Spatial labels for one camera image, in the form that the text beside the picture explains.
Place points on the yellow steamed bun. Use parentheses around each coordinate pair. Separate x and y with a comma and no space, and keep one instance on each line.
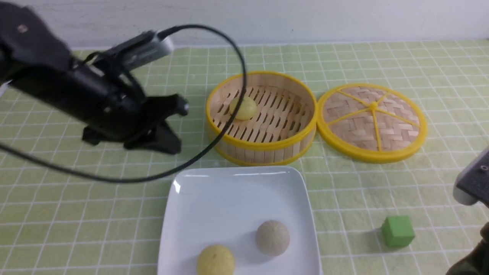
(216,260)
(248,108)

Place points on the grey-brown steamed bun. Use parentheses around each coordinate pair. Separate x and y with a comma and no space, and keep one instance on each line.
(272,238)

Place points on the woven bamboo steamer lid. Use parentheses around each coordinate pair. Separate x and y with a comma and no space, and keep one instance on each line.
(371,123)

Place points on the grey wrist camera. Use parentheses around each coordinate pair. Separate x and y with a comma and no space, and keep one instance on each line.
(138,51)

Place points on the yellow steamed bun front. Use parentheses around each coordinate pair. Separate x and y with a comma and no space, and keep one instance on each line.
(216,260)

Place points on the green checkered tablecloth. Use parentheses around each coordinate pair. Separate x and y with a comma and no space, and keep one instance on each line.
(55,224)

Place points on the bamboo steamer basket yellow rim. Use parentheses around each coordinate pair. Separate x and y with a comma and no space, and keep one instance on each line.
(281,130)

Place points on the white square plate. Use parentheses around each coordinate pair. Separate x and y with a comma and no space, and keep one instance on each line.
(225,206)

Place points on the green cube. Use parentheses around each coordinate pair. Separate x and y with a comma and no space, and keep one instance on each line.
(397,231)

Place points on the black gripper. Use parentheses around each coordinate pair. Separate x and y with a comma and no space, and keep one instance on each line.
(114,111)

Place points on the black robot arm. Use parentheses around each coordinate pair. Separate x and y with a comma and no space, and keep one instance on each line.
(35,61)

